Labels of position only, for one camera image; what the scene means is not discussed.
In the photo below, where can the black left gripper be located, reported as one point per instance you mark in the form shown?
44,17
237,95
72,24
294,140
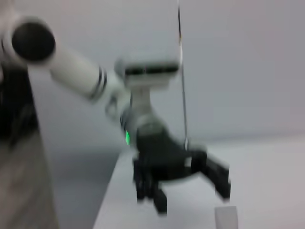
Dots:
162,157

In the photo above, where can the grey marker pen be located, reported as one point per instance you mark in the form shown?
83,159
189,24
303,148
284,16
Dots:
226,218

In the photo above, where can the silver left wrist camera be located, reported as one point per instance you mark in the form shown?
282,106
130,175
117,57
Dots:
147,78

